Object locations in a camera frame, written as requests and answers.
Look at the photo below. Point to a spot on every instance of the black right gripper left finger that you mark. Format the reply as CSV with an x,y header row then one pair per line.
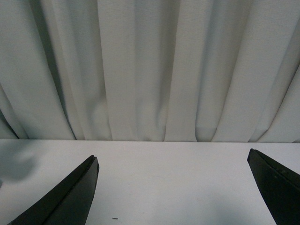
x,y
69,202

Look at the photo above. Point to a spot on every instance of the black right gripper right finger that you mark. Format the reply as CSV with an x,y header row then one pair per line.
x,y
279,187

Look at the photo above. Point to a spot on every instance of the grey pleated curtain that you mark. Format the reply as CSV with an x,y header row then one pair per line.
x,y
150,70

